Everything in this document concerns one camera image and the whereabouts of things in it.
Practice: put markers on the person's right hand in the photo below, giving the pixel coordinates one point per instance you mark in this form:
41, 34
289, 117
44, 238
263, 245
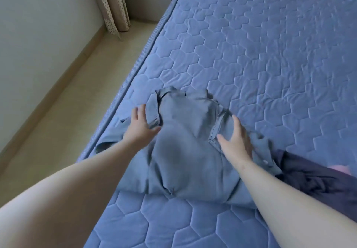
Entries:
237, 141

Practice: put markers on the pink pajama shirt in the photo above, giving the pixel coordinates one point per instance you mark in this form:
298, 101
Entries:
341, 169

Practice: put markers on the blue quilted mattress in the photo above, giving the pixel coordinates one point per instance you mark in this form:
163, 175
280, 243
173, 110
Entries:
251, 44

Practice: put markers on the person's left hand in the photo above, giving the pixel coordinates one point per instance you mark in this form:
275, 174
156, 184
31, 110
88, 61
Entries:
140, 130

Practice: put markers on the dark purple garment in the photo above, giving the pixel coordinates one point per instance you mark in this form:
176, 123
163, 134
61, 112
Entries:
323, 181

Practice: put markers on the patterned curtain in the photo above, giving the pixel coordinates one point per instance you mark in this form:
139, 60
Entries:
111, 2

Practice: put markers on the person's left forearm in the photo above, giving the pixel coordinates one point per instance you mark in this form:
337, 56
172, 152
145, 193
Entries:
61, 200

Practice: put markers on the grey button-up shirt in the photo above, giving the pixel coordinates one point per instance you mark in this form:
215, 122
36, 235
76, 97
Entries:
189, 150

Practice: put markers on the person's right forearm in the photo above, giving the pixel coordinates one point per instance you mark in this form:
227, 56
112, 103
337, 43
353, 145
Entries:
295, 206

